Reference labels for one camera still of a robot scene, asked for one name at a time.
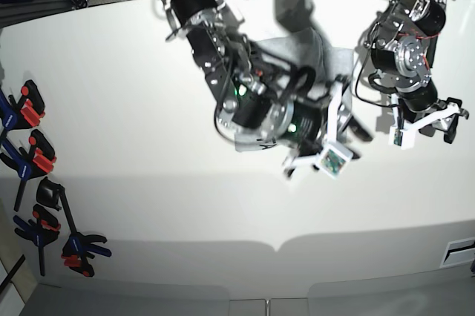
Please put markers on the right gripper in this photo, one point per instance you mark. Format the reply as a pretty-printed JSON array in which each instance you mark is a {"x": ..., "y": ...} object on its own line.
[{"x": 317, "y": 132}]

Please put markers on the blue red bar clamp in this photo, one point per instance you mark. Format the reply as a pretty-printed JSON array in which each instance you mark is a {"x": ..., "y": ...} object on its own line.
[
  {"x": 37, "y": 162},
  {"x": 41, "y": 231},
  {"x": 24, "y": 113}
]

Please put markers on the blue red bar clamp middle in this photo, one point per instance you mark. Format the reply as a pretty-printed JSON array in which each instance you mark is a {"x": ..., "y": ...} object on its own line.
[{"x": 37, "y": 162}]

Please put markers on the white label plate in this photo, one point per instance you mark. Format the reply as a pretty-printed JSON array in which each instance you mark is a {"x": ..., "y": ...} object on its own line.
[{"x": 458, "y": 252}]

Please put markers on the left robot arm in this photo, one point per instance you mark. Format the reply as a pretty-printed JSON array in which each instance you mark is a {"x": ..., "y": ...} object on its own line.
[{"x": 401, "y": 47}]

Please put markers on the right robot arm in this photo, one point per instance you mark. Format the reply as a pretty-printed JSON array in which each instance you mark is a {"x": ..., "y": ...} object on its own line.
[{"x": 232, "y": 64}]

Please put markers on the grey T-shirt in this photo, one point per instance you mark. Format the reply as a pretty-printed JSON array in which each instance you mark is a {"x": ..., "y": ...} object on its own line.
[{"x": 318, "y": 63}]

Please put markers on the blue red bar clamp upper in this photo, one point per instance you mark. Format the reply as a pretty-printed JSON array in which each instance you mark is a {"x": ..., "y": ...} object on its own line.
[{"x": 24, "y": 113}]

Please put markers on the blue red bar clamp lower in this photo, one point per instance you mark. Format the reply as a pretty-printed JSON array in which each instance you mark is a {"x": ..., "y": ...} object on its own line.
[{"x": 41, "y": 231}]

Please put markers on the black red bar clamp bottom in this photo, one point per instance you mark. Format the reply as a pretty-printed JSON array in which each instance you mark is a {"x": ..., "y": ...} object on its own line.
[{"x": 79, "y": 248}]

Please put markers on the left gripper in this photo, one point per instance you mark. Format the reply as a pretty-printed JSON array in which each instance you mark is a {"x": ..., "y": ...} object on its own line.
[{"x": 443, "y": 116}]

